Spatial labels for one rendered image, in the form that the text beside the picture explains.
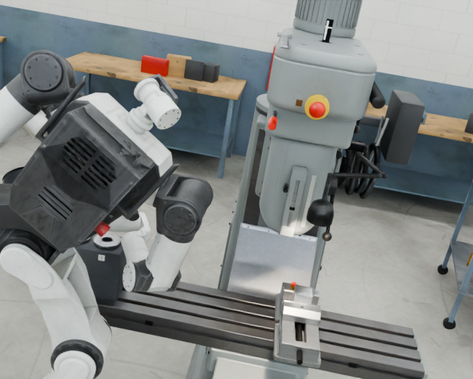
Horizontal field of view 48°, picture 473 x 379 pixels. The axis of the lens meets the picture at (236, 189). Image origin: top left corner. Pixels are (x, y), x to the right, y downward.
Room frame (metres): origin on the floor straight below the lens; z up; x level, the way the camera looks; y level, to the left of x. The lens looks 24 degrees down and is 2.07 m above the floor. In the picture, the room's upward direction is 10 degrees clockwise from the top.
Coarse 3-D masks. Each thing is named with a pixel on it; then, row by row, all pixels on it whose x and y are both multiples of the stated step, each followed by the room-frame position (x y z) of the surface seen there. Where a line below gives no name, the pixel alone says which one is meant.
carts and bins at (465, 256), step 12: (12, 180) 2.99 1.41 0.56; (468, 192) 3.74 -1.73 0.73; (468, 204) 3.72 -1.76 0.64; (456, 228) 3.73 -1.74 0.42; (456, 252) 3.55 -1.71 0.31; (468, 252) 3.58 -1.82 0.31; (444, 264) 3.73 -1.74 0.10; (456, 264) 3.35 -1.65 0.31; (468, 264) 3.34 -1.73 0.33; (456, 276) 3.18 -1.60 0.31; (468, 276) 2.99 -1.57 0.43; (468, 288) 3.04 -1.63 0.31; (456, 300) 2.99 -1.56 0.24; (456, 312) 2.98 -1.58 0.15; (444, 324) 3.00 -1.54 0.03
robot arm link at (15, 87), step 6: (66, 66) 1.17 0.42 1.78; (72, 72) 1.24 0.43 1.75; (18, 78) 1.15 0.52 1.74; (72, 78) 1.24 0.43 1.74; (12, 84) 1.14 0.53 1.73; (18, 84) 1.14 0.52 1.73; (12, 90) 1.13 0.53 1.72; (18, 90) 1.13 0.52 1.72; (18, 96) 1.13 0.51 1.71; (24, 96) 1.13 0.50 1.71; (18, 102) 1.12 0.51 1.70; (24, 102) 1.13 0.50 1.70; (30, 108) 1.14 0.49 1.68; (36, 108) 1.15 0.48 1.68
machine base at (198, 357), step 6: (198, 348) 2.19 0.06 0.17; (204, 348) 2.17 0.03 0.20; (198, 354) 2.12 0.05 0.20; (204, 354) 2.13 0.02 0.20; (192, 360) 2.14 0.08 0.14; (198, 360) 2.07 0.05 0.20; (192, 366) 2.07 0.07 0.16; (198, 366) 2.03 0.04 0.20; (192, 372) 2.00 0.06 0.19; (198, 372) 1.99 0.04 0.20; (186, 378) 2.01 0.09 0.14; (192, 378) 1.95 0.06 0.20; (198, 378) 1.95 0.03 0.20
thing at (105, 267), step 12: (96, 240) 1.51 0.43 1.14; (108, 240) 1.54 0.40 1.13; (120, 240) 1.53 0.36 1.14; (84, 252) 1.46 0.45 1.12; (96, 252) 1.46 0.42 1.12; (108, 252) 1.47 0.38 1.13; (120, 252) 1.48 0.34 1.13; (96, 264) 1.46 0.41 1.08; (108, 264) 1.46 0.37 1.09; (120, 264) 1.48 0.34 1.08; (96, 276) 1.46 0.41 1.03; (108, 276) 1.46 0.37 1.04; (120, 276) 1.50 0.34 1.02; (96, 288) 1.46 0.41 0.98; (108, 288) 1.46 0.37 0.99; (120, 288) 1.51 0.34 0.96
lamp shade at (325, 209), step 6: (312, 204) 1.31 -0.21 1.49; (318, 204) 1.30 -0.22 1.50; (324, 204) 1.29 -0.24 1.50; (330, 204) 1.31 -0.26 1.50; (312, 210) 1.29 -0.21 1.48; (318, 210) 1.28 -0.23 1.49; (324, 210) 1.28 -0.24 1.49; (330, 210) 1.29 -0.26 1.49; (312, 216) 1.29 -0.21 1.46; (318, 216) 1.28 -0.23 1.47; (324, 216) 1.28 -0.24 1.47; (330, 216) 1.28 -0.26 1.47; (312, 222) 1.28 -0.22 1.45; (318, 222) 1.28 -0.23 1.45; (324, 222) 1.28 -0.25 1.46; (330, 222) 1.29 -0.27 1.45
